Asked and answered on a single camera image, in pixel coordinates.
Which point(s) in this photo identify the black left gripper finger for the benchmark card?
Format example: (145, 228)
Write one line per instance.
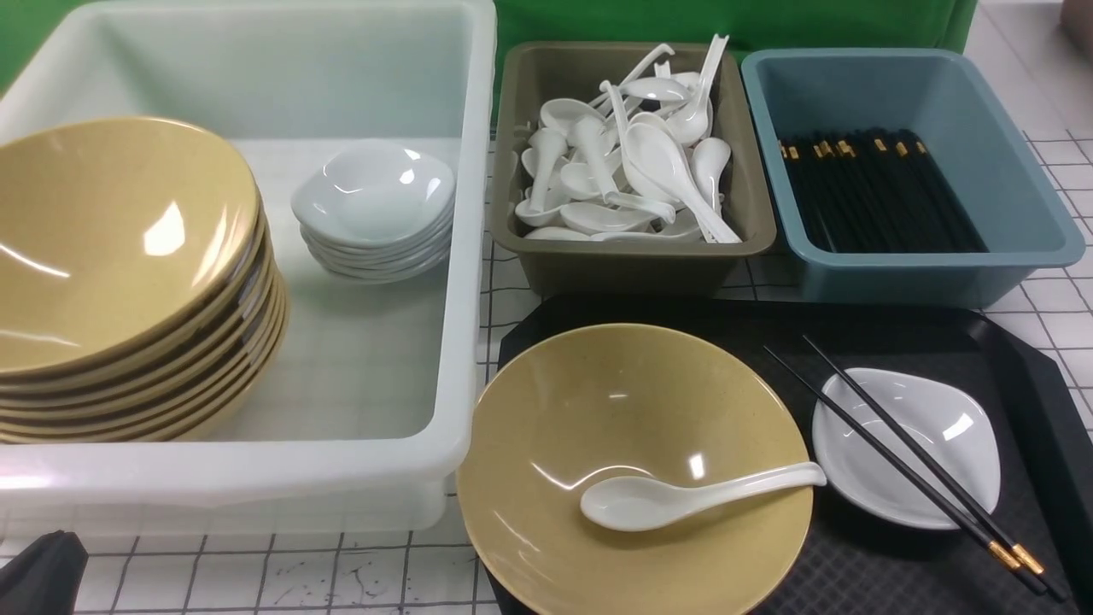
(45, 577)

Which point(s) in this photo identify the white ceramic soup spoon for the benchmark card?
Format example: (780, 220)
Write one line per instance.
(640, 504)

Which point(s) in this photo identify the tan noodle bowl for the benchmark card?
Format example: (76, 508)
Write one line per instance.
(630, 400)

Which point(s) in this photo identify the white sauce dish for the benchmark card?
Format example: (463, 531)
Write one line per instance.
(947, 422)

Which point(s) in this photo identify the black chopstick gold tip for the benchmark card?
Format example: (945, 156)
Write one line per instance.
(922, 448)
(862, 427)

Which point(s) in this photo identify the top tan stacked bowl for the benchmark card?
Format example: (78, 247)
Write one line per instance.
(113, 228)

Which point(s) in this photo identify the large white plastic tub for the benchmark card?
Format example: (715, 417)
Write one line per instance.
(365, 410)

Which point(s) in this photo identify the top white stacked dish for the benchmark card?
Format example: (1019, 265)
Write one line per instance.
(376, 194)

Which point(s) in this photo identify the green backdrop cloth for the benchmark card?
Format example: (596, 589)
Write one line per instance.
(751, 25)

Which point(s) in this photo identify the brown plastic spoon bin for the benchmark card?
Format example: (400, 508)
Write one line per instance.
(537, 72)

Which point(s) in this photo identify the long white spoon in bin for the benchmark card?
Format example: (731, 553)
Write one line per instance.
(656, 154)

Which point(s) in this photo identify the black plastic serving tray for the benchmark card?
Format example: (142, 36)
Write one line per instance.
(852, 562)

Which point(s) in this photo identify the black chopsticks bundle in bin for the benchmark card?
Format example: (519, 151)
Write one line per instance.
(875, 191)

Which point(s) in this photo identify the blue plastic chopstick bin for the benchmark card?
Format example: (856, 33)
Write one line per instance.
(943, 98)

